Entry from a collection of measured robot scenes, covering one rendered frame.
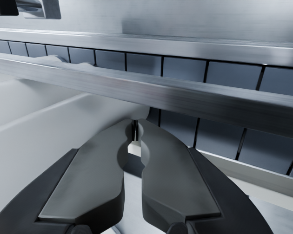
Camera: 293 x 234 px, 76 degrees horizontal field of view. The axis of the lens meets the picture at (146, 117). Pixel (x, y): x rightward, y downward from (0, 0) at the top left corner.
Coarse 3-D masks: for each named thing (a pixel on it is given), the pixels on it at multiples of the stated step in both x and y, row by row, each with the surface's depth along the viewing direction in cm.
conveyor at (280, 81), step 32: (96, 64) 20; (128, 64) 18; (160, 64) 17; (192, 64) 15; (224, 64) 14; (256, 64) 16; (192, 128) 18; (224, 128) 16; (256, 160) 16; (288, 160) 15
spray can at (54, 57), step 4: (44, 56) 21; (48, 56) 21; (52, 56) 21; (56, 56) 22; (56, 60) 21; (60, 60) 21; (64, 60) 22; (0, 76) 16; (4, 76) 16; (8, 76) 17; (12, 76) 17; (0, 80) 16; (4, 80) 16
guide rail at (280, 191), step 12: (132, 144) 17; (216, 156) 16; (228, 168) 15; (240, 168) 15; (252, 168) 15; (240, 180) 14; (252, 180) 13; (264, 180) 13; (276, 180) 14; (288, 180) 14; (252, 192) 13; (264, 192) 13; (276, 192) 13; (288, 192) 13; (276, 204) 13; (288, 204) 13
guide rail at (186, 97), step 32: (0, 64) 14; (32, 64) 12; (64, 64) 12; (128, 96) 9; (160, 96) 8; (192, 96) 8; (224, 96) 7; (256, 96) 7; (288, 96) 7; (256, 128) 7; (288, 128) 7
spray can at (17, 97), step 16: (80, 64) 19; (16, 80) 14; (32, 80) 14; (0, 96) 12; (16, 96) 13; (32, 96) 14; (48, 96) 14; (64, 96) 16; (0, 112) 12; (16, 112) 12; (32, 112) 13
